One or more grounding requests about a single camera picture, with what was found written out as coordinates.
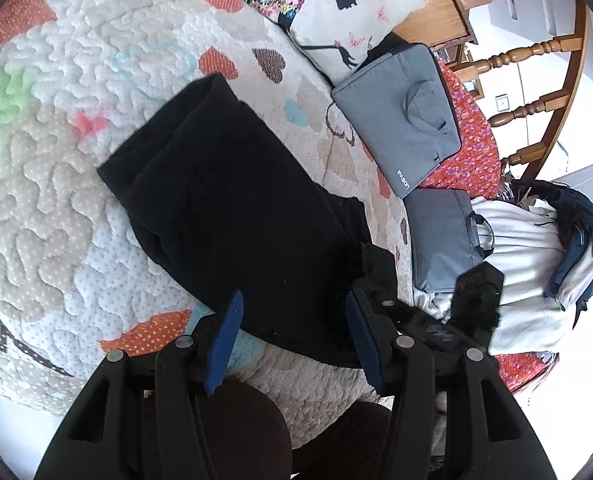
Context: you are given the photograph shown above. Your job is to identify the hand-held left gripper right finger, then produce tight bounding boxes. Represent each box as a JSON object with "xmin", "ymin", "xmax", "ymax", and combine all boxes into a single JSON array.
[{"xmin": 345, "ymin": 279, "xmax": 560, "ymax": 480}]

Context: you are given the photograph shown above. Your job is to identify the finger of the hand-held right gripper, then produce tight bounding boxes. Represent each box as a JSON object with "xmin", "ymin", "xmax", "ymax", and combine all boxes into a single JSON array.
[{"xmin": 359, "ymin": 241, "xmax": 401, "ymax": 311}]

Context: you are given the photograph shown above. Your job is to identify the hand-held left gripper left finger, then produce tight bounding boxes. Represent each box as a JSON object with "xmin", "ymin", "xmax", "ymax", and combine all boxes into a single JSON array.
[{"xmin": 34, "ymin": 289, "xmax": 247, "ymax": 480}]

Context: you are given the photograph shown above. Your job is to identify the black pants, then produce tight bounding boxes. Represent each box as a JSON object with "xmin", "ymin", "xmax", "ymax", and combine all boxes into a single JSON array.
[{"xmin": 96, "ymin": 73, "xmax": 402, "ymax": 368}]

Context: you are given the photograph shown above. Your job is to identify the white cloth pile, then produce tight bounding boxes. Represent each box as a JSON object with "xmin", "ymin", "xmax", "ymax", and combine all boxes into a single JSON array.
[{"xmin": 412, "ymin": 195, "xmax": 593, "ymax": 357}]

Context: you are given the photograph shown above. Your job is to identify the small grey laptop bag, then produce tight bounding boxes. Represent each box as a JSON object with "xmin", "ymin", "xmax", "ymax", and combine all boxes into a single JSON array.
[{"xmin": 403, "ymin": 189, "xmax": 503, "ymax": 295}]

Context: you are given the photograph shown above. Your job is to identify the dark blue garment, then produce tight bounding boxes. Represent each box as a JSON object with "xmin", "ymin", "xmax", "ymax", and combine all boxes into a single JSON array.
[{"xmin": 500, "ymin": 179, "xmax": 593, "ymax": 313}]

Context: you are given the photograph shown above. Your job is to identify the red floral cloth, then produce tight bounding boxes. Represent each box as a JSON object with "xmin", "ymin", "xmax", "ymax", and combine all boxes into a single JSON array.
[{"xmin": 415, "ymin": 55, "xmax": 561, "ymax": 397}]

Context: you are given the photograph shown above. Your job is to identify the large grey laptop bag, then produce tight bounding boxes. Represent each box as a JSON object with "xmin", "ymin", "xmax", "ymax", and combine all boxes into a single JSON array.
[{"xmin": 330, "ymin": 42, "xmax": 463, "ymax": 199}]

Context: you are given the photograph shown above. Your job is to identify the quilted heart print bedspread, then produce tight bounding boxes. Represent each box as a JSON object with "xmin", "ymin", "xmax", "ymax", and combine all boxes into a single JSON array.
[{"xmin": 0, "ymin": 0, "xmax": 429, "ymax": 448}]

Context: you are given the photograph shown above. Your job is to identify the wooden spindle chair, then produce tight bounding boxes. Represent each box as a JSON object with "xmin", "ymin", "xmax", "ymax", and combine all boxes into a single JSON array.
[{"xmin": 432, "ymin": 0, "xmax": 591, "ymax": 183}]

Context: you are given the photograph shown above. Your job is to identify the floral silhouette print cushion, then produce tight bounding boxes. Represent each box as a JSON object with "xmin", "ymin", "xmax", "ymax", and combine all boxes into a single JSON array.
[{"xmin": 210, "ymin": 0, "xmax": 428, "ymax": 87}]

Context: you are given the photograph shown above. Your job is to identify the wooden table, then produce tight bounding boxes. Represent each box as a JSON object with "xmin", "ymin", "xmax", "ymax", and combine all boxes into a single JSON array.
[{"xmin": 390, "ymin": 0, "xmax": 478, "ymax": 52}]

